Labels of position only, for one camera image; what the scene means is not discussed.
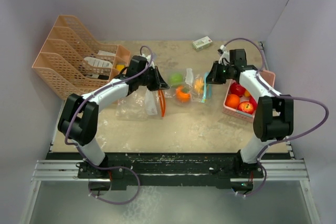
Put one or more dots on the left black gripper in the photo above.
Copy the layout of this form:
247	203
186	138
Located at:
158	83

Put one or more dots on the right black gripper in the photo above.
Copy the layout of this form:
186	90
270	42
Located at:
212	77

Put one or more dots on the fake yellow orange fruit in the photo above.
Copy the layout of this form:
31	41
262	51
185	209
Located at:
199	85

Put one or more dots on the fake green apple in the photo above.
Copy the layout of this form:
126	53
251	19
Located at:
176	79

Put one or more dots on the fake orange persimmon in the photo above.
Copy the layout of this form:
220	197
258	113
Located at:
183	94

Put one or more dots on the zip bag of mixed fruit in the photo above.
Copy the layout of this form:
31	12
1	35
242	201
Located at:
189	77

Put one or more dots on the red fake apple two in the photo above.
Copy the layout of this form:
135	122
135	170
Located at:
237	89

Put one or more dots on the zip bag of red apples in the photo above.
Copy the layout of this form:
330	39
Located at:
142	104

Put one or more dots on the fake orange tangerine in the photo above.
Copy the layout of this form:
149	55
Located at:
232	101

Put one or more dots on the red fake apple three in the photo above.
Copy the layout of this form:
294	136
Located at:
253	102

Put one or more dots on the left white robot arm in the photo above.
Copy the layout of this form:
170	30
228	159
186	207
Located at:
79	119

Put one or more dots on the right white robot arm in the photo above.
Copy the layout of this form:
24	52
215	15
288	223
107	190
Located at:
273	120

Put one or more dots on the small white red box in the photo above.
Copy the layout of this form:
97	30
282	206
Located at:
202	43

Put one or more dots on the yellow eraser block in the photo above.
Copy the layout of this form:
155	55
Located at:
119	67

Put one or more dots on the white packet in organizer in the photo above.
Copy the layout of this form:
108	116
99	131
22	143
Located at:
95	62

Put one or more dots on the orange desk file organizer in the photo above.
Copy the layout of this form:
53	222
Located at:
60	62

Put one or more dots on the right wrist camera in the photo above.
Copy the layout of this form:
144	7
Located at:
224	55

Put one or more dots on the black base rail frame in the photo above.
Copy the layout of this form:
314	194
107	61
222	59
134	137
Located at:
172	169

